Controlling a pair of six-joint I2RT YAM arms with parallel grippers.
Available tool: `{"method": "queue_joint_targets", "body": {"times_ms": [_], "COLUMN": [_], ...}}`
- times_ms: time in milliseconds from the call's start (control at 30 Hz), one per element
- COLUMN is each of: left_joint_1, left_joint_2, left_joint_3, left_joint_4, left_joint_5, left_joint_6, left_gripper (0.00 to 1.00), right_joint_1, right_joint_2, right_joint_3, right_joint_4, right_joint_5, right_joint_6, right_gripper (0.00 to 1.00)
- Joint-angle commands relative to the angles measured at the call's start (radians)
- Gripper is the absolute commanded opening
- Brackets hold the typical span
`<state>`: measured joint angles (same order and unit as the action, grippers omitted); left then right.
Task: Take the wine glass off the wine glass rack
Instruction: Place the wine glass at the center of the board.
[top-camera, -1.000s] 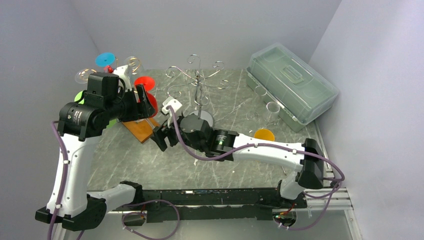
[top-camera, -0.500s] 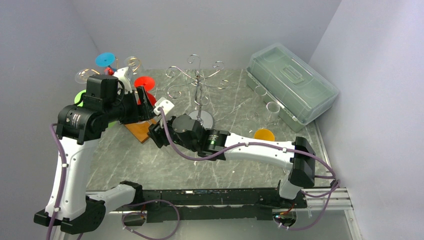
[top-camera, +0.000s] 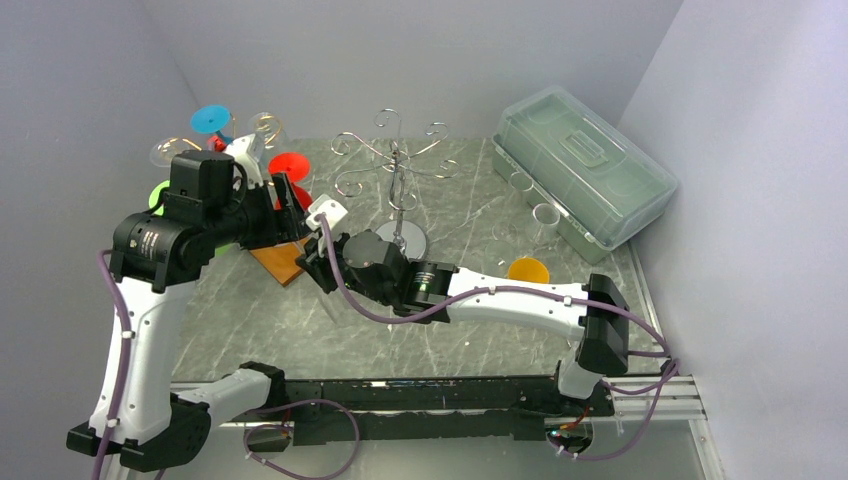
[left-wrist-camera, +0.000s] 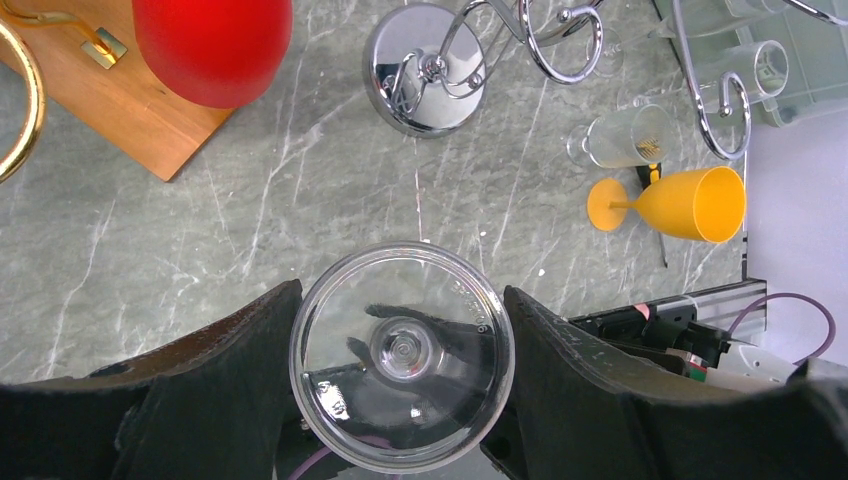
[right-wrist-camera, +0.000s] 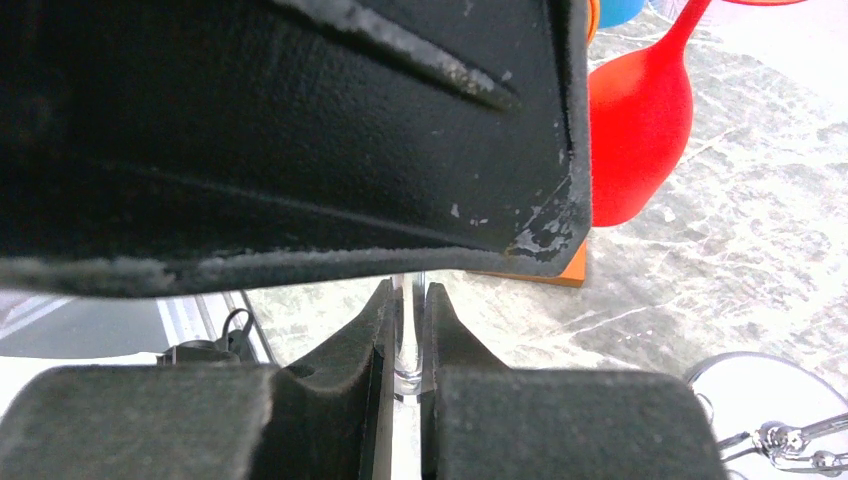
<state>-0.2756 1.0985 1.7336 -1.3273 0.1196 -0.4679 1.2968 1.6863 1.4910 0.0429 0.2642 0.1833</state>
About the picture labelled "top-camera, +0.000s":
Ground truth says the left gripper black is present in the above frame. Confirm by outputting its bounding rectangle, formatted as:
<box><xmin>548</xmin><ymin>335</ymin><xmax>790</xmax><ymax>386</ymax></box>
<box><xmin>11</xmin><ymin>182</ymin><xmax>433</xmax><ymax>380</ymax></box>
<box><xmin>205</xmin><ymin>171</ymin><xmax>310</xmax><ymax>251</ymax></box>

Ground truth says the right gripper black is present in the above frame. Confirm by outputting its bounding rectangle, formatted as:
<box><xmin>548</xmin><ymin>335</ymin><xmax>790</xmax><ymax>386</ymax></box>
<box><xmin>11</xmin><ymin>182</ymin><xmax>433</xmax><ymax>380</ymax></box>
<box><xmin>297</xmin><ymin>225</ymin><xmax>395</xmax><ymax>306</ymax></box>

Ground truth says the red plastic wine glass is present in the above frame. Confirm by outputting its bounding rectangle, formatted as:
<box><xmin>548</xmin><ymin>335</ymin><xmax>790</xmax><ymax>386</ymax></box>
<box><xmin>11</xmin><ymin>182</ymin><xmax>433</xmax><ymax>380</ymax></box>
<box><xmin>269</xmin><ymin>152</ymin><xmax>313</xmax><ymax>210</ymax></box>

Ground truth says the clear wine glass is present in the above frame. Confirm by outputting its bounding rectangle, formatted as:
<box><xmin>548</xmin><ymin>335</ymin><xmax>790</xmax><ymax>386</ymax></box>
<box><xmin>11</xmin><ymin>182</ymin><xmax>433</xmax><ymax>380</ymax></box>
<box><xmin>482</xmin><ymin>240</ymin><xmax>514</xmax><ymax>277</ymax></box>
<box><xmin>523</xmin><ymin>203</ymin><xmax>561</xmax><ymax>255</ymax></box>
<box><xmin>492</xmin><ymin>171</ymin><xmax>534</xmax><ymax>242</ymax></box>

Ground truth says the orange plastic wine glass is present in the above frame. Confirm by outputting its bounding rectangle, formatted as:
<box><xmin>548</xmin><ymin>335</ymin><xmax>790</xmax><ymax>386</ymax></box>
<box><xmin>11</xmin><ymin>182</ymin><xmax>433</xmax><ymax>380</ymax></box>
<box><xmin>507</xmin><ymin>257</ymin><xmax>550</xmax><ymax>284</ymax></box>

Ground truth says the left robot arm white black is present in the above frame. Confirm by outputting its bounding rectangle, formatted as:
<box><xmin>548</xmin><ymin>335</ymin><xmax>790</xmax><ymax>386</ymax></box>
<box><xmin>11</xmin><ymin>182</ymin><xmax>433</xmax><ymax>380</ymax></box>
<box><xmin>66</xmin><ymin>150</ymin><xmax>306</xmax><ymax>478</ymax></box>

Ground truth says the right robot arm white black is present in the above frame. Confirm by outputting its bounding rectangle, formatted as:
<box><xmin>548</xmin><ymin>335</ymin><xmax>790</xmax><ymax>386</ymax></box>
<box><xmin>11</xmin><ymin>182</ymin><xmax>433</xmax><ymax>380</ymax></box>
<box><xmin>296</xmin><ymin>230</ymin><xmax>630</xmax><ymax>415</ymax></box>

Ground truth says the orange wooden rack base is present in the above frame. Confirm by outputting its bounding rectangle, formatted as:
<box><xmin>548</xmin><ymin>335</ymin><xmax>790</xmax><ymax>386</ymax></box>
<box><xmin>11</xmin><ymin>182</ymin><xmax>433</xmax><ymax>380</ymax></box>
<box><xmin>250</xmin><ymin>241</ymin><xmax>304</xmax><ymax>287</ymax></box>

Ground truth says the clear glass on gold rack back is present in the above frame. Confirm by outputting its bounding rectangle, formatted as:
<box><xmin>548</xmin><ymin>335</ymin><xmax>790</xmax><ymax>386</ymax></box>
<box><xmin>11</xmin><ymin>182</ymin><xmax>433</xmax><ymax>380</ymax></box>
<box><xmin>248</xmin><ymin>112</ymin><xmax>288</xmax><ymax>150</ymax></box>

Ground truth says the gold wine glass rack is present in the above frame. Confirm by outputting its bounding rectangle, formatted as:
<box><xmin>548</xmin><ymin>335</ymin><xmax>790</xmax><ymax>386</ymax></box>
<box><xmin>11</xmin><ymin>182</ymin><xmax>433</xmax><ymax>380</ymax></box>
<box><xmin>150</xmin><ymin>105</ymin><xmax>284</xmax><ymax>166</ymax></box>

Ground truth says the chrome wine glass rack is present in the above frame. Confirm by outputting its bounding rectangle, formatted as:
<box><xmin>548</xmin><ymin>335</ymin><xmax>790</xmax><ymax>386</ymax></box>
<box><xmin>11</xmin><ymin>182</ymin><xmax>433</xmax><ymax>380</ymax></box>
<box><xmin>330</xmin><ymin>108</ymin><xmax>459</xmax><ymax>260</ymax></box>

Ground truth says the blue plastic wine glass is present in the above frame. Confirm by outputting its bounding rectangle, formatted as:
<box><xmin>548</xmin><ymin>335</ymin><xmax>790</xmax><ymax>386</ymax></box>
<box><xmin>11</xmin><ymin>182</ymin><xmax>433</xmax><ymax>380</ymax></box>
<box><xmin>190</xmin><ymin>104</ymin><xmax>233</xmax><ymax>145</ymax></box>

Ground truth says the green plastic wine glass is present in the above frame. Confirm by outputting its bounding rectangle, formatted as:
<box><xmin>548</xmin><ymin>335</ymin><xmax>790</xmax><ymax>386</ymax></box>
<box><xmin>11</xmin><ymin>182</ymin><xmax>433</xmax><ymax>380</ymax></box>
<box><xmin>148</xmin><ymin>180</ymin><xmax>232</xmax><ymax>257</ymax></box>

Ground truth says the clear plastic storage box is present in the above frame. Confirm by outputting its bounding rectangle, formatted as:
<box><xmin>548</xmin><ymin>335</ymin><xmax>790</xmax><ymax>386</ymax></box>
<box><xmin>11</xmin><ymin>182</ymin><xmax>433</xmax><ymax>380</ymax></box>
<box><xmin>493</xmin><ymin>86</ymin><xmax>678</xmax><ymax>264</ymax></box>

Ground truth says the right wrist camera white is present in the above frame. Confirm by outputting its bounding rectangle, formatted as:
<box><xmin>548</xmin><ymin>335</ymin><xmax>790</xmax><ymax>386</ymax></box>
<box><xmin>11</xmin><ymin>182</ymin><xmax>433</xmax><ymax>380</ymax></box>
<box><xmin>306</xmin><ymin>194</ymin><xmax>349</xmax><ymax>257</ymax></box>

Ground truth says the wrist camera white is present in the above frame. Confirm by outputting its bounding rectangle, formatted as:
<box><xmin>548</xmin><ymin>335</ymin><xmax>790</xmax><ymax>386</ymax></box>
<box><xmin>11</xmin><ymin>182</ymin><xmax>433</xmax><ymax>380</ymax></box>
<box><xmin>306</xmin><ymin>194</ymin><xmax>349</xmax><ymax>257</ymax></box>
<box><xmin>206</xmin><ymin>133</ymin><xmax>265</xmax><ymax>183</ymax></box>

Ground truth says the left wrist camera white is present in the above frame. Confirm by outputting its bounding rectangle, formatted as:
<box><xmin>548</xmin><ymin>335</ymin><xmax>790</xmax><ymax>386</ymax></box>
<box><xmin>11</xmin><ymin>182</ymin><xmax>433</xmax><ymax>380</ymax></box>
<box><xmin>206</xmin><ymin>133</ymin><xmax>265</xmax><ymax>183</ymax></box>

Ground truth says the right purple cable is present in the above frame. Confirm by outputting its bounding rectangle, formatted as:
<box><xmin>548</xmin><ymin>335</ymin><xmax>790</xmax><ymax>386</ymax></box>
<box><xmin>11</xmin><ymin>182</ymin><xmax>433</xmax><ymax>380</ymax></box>
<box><xmin>316</xmin><ymin>213</ymin><xmax>682</xmax><ymax>463</ymax></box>

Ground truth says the aluminium frame rail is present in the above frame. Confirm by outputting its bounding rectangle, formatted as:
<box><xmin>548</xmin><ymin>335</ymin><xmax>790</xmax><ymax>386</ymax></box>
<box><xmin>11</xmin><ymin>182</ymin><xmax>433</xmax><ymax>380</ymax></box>
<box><xmin>104</xmin><ymin>251</ymin><xmax>727</xmax><ymax>480</ymax></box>

